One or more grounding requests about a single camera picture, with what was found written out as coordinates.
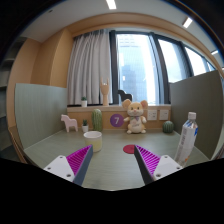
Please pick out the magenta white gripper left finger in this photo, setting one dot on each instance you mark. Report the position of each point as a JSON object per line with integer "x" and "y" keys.
{"x": 73, "y": 167}

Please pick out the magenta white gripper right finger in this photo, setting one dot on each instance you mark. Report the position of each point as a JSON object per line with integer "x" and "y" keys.
{"x": 152, "y": 166}

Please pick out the clear plastic water bottle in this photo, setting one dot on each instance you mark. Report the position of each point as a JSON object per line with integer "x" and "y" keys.
{"x": 187, "y": 139}

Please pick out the red round coaster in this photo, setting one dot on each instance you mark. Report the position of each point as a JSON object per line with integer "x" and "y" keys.
{"x": 129, "y": 149}

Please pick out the cream yellow cup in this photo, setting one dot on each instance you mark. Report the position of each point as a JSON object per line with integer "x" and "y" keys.
{"x": 94, "y": 138}

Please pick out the small potted plant on table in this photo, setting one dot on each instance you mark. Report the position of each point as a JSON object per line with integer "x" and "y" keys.
{"x": 85, "y": 126}

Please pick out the round green ceramic cactus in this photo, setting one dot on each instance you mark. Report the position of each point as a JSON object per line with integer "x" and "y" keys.
{"x": 168, "y": 127}

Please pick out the pink wooden horse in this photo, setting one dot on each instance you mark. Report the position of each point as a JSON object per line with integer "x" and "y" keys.
{"x": 69, "y": 122}

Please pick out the tall green ceramic cactus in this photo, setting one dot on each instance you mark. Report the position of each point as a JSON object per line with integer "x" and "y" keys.
{"x": 97, "y": 120}

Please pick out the plush mouse toy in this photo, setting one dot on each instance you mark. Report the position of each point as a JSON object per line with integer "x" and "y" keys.
{"x": 136, "y": 120}

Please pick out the purple number seven disc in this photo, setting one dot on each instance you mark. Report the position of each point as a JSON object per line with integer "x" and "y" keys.
{"x": 116, "y": 120}

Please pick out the wooden ledge shelf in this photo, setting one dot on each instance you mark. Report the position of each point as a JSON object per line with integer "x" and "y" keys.
{"x": 80, "y": 113}

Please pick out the small potted plant on ledge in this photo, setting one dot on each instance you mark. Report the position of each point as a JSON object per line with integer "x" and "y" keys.
{"x": 84, "y": 102}

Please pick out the left grey partition panel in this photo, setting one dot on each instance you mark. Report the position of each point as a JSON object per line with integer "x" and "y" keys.
{"x": 38, "y": 110}

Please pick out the grey partition panel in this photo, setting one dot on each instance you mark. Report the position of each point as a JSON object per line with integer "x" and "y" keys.
{"x": 203, "y": 95}
{"x": 38, "y": 110}

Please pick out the black horse figurine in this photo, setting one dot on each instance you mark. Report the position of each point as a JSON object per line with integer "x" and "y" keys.
{"x": 124, "y": 95}

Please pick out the wooden hand model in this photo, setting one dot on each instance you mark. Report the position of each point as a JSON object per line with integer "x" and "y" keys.
{"x": 104, "y": 87}

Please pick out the right grey partition panel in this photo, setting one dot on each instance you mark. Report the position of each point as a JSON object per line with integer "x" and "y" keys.
{"x": 203, "y": 95}

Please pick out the grey curtain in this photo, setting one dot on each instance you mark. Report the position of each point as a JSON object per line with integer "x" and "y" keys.
{"x": 90, "y": 63}

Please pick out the left white wall socket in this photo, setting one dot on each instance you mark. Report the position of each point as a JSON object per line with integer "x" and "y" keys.
{"x": 152, "y": 115}

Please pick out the white wall socket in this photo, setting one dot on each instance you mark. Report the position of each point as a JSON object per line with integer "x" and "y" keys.
{"x": 152, "y": 115}
{"x": 164, "y": 115}

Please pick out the right white wall socket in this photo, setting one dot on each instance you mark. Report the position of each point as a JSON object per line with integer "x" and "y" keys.
{"x": 164, "y": 115}

